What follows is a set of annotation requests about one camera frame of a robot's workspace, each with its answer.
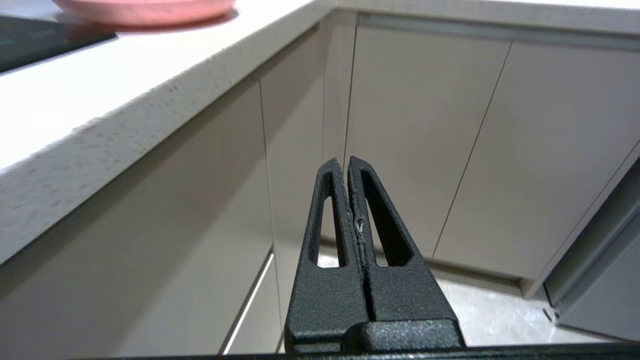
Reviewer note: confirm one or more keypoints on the beige cabinet drawer front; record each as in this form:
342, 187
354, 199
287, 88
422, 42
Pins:
257, 315

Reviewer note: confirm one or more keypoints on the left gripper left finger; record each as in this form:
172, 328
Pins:
325, 295

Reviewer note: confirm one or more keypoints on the grey appliance door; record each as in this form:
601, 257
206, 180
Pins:
600, 270

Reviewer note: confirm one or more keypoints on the black cooktop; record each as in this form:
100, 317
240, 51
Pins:
37, 42

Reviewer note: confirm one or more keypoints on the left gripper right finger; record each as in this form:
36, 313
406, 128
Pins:
405, 295

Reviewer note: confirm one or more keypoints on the pink plate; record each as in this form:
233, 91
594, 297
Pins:
145, 11

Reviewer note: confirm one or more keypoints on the beige cabinet door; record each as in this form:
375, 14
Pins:
295, 150
540, 160
150, 250
410, 140

